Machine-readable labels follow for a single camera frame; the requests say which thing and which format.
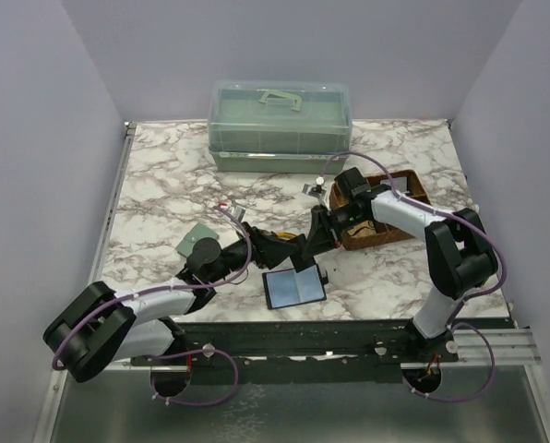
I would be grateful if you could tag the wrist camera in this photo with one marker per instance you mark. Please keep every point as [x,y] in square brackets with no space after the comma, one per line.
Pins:
[316,190]
[238,212]

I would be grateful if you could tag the black mounting rail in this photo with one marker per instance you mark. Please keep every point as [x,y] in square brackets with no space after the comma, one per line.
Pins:
[309,351]

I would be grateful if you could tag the green plastic storage box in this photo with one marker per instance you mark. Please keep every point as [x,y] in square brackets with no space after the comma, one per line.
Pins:
[278,127]

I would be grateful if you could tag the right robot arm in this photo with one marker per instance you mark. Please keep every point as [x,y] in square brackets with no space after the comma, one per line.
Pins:
[459,254]

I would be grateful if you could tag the silver card in tray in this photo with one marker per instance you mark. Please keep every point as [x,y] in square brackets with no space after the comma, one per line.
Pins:
[403,184]

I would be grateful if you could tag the yellow black pliers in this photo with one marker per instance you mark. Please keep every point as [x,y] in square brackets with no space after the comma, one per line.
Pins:
[271,235]

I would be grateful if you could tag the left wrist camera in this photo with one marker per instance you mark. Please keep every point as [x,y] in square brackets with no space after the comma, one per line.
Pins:
[238,212]

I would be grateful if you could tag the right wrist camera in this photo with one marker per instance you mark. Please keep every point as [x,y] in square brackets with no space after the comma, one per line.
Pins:
[316,190]

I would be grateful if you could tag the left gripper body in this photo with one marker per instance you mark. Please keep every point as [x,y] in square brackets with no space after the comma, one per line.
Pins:
[247,229]

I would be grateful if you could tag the green snap wallet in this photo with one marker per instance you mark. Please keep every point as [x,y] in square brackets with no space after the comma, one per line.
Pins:
[198,232]

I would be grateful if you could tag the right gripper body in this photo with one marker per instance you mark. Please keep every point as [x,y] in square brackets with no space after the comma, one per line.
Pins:
[344,218]

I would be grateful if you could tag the brown wicker tray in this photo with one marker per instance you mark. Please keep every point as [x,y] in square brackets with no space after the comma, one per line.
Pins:
[374,233]

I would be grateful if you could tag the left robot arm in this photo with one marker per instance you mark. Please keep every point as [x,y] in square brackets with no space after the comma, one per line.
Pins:
[101,325]

